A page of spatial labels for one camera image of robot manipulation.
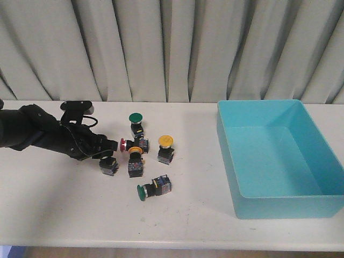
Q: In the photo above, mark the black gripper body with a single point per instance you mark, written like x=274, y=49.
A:
x=78, y=142

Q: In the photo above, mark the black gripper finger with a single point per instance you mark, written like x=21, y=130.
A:
x=104, y=144
x=103, y=155

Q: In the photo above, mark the red push button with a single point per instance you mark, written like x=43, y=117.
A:
x=142, y=142
x=109, y=166

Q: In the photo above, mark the yellow push button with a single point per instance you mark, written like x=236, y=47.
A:
x=166, y=152
x=135, y=162

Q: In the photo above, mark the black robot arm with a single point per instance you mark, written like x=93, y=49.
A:
x=32, y=126

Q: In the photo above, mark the teal plastic box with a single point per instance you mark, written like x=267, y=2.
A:
x=278, y=163

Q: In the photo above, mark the lying yellow push button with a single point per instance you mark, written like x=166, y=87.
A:
x=135, y=162

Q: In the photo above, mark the lying red push button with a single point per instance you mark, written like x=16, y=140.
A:
x=142, y=142

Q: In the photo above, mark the upright green push button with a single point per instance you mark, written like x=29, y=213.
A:
x=136, y=125

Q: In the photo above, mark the lying green push button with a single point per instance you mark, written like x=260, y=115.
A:
x=159, y=186

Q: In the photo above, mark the grey pleated curtain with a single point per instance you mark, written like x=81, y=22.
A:
x=172, y=51

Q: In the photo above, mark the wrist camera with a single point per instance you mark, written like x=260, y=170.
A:
x=75, y=111

